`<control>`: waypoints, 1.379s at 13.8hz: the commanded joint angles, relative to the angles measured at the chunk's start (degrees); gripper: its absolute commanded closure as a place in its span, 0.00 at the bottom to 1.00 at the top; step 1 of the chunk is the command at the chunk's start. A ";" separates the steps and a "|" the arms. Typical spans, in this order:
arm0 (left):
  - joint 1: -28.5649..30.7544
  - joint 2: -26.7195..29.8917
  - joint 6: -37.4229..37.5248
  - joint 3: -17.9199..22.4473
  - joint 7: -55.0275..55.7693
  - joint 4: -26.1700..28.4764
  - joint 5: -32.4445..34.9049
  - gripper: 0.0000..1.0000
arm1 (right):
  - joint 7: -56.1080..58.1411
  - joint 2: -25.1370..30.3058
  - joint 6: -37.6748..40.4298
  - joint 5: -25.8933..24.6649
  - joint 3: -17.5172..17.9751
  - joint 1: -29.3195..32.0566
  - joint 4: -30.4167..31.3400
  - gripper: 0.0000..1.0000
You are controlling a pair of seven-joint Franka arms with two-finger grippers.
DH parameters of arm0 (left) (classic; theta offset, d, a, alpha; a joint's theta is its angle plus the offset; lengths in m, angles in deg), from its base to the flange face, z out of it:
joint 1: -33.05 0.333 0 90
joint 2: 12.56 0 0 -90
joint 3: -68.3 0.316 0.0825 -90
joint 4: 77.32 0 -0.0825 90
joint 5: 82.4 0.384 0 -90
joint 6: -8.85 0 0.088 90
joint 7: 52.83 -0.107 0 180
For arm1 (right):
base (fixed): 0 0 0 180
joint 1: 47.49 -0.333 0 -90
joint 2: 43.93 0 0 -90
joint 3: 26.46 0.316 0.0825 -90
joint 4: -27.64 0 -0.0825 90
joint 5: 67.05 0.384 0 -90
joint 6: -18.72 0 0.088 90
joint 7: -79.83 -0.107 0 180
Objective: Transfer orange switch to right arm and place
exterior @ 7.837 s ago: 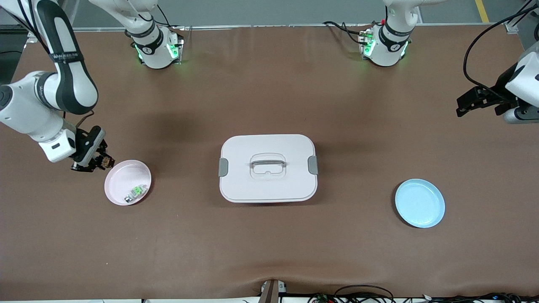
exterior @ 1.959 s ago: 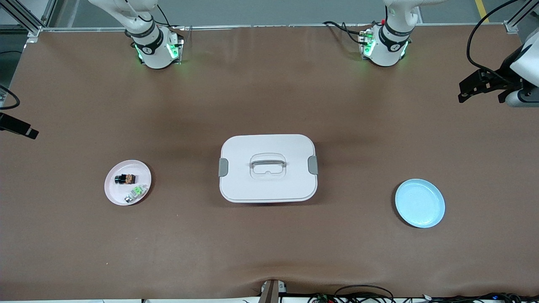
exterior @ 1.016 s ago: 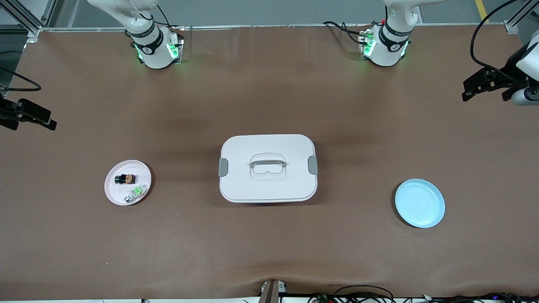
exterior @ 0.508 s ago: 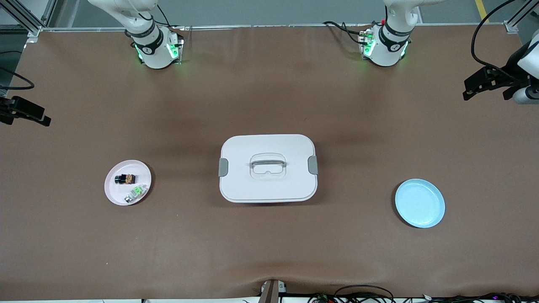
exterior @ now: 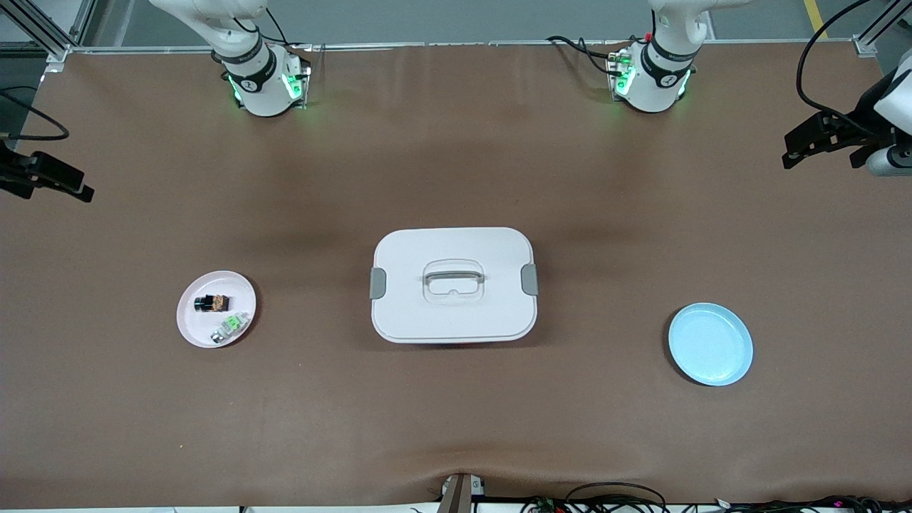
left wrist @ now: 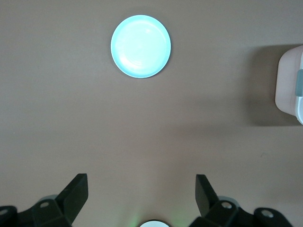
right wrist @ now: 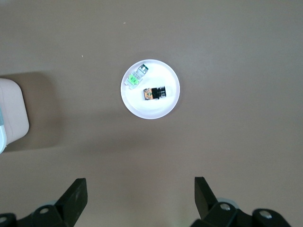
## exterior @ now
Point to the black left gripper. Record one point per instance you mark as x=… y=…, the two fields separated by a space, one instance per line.
x=861 y=118

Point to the brown table mat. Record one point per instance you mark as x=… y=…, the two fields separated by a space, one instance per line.
x=456 y=142

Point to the orange switch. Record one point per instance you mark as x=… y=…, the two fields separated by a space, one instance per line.
x=214 y=303

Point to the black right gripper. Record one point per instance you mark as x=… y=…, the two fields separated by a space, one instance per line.
x=8 y=171

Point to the thin metal table rail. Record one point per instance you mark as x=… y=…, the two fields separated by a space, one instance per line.
x=427 y=45

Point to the light blue round plate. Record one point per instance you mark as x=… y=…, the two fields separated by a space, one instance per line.
x=711 y=345

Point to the pink round plate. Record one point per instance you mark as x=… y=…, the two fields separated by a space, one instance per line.
x=235 y=285

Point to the white lidded storage box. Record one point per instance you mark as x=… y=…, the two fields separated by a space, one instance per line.
x=453 y=285

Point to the green switch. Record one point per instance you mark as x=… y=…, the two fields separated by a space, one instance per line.
x=229 y=326

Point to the aluminium frame post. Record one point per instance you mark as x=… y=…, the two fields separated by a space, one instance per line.
x=43 y=32
x=866 y=46

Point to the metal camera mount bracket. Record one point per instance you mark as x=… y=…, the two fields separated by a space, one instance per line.
x=456 y=495

